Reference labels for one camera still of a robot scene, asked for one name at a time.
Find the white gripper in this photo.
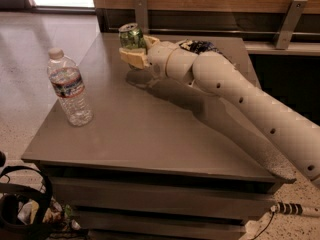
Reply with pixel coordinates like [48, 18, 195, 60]
[119, 35, 178, 79]

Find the green soda can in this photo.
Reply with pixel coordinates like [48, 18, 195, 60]
[119, 23, 146, 49]

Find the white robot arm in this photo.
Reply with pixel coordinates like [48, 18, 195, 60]
[119, 35, 320, 185]

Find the blue chip bag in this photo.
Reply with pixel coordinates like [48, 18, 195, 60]
[177, 39, 225, 57]

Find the clear plastic water bottle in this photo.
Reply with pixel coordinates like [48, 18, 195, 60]
[47, 48, 93, 126]

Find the grey drawer cabinet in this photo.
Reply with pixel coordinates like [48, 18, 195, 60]
[22, 34, 294, 240]

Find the left metal bracket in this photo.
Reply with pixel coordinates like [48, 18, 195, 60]
[134, 0, 149, 34]

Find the metal bracket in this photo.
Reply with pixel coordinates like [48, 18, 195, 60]
[274, 0, 307, 50]
[134, 0, 149, 34]

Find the right metal bracket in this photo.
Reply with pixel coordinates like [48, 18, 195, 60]
[274, 0, 307, 50]

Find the black bag with straps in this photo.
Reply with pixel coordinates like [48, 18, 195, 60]
[0, 165, 91, 240]

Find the striped cable connector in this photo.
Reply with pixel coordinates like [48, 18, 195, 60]
[269, 201, 320, 218]

